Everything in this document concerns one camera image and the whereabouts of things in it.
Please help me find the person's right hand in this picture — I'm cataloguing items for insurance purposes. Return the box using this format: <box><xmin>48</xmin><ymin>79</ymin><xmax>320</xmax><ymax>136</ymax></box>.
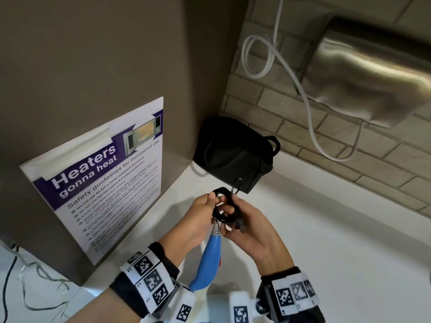
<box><xmin>220</xmin><ymin>198</ymin><xmax>294</xmax><ymax>277</ymax></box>

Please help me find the person's left hand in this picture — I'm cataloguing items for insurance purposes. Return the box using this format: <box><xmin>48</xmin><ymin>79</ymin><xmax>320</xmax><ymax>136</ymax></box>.
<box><xmin>158</xmin><ymin>193</ymin><xmax>225</xmax><ymax>263</ymax></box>

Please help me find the person's left forearm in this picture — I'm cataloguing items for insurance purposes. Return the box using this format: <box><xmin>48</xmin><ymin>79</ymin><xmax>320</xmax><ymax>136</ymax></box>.
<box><xmin>67</xmin><ymin>286</ymin><xmax>143</xmax><ymax>323</ymax></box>

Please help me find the black fabric pouch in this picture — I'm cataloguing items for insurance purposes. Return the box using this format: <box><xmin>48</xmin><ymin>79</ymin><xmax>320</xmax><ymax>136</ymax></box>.
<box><xmin>193</xmin><ymin>116</ymin><xmax>281</xmax><ymax>195</ymax></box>

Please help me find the black marker wristband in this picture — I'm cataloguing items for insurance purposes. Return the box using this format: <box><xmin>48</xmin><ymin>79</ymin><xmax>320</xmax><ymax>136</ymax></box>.
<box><xmin>256</xmin><ymin>266</ymin><xmax>326</xmax><ymax>323</ymax></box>
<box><xmin>109</xmin><ymin>242</ymin><xmax>181</xmax><ymax>319</ymax></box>

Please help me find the purple white safety poster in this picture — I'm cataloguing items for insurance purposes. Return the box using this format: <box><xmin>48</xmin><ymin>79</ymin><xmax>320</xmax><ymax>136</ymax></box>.
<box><xmin>18</xmin><ymin>96</ymin><xmax>165</xmax><ymax>266</ymax></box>

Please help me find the white tape strip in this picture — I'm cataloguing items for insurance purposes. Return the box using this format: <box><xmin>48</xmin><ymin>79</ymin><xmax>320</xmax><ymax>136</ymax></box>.
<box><xmin>30</xmin><ymin>126</ymin><xmax>112</xmax><ymax>183</ymax></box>

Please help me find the brown cabinet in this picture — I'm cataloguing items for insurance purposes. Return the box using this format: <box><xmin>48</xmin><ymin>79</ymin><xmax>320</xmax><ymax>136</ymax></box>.
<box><xmin>0</xmin><ymin>0</ymin><xmax>250</xmax><ymax>287</ymax></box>

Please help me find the stainless steel hand dryer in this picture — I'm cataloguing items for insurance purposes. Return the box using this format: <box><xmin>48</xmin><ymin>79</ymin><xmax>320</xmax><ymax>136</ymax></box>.
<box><xmin>299</xmin><ymin>13</ymin><xmax>431</xmax><ymax>130</ymax></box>

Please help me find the blue handled tool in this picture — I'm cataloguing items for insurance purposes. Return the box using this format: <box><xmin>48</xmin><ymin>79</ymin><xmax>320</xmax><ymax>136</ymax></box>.
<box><xmin>189</xmin><ymin>221</ymin><xmax>223</xmax><ymax>293</ymax></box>

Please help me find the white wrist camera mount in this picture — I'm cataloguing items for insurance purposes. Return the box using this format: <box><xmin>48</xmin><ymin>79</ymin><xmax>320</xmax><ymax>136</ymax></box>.
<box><xmin>228</xmin><ymin>290</ymin><xmax>270</xmax><ymax>323</ymax></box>
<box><xmin>140</xmin><ymin>282</ymin><xmax>210</xmax><ymax>323</ymax></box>

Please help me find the white power cable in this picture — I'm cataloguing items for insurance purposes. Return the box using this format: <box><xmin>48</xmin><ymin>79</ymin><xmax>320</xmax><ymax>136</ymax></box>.
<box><xmin>241</xmin><ymin>0</ymin><xmax>365</xmax><ymax>162</ymax></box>

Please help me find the thin grey wire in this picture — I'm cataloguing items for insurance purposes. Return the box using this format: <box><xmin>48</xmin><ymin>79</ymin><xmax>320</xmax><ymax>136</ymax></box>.
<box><xmin>18</xmin><ymin>262</ymin><xmax>85</xmax><ymax>314</ymax></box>

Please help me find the thin black cable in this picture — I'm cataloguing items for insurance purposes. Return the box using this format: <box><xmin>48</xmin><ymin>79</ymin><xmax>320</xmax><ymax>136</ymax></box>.
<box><xmin>0</xmin><ymin>243</ymin><xmax>18</xmax><ymax>323</ymax></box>

